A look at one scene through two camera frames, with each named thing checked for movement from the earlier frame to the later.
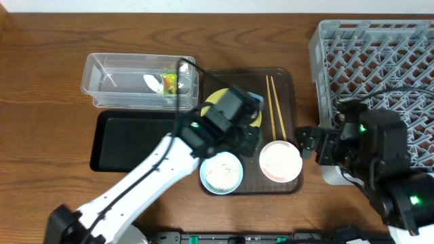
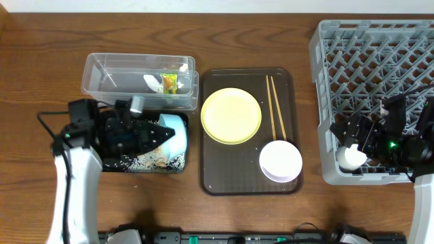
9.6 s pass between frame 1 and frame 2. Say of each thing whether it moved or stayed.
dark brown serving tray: stayed
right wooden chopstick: stayed
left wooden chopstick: stayed
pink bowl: stayed
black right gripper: moved
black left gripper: moved
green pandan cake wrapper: stayed
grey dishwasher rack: stayed
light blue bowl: moved
